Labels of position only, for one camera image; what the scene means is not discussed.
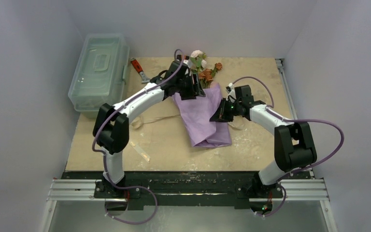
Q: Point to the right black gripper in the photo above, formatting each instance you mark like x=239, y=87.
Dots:
x=223, y=110

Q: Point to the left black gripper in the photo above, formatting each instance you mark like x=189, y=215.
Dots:
x=195, y=90

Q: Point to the pink purple wrapping paper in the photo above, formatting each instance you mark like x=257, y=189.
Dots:
x=196, y=116

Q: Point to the white and orange rose stems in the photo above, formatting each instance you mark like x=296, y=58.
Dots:
x=199, y=66

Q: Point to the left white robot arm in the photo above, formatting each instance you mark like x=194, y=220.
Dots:
x=111, y=129

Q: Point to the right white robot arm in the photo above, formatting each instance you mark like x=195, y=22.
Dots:
x=293, y=142

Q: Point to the beige ribbon strip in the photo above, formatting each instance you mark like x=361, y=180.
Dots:
x=139, y=121

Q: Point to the clear plastic strip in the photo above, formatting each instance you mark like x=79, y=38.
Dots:
x=140, y=151

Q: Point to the clear plastic storage box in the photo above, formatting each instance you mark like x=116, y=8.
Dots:
x=101, y=74

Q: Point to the orange handled adjustable wrench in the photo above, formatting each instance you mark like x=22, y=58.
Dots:
x=138, y=68

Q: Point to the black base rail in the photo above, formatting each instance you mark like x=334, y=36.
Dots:
x=238, y=189

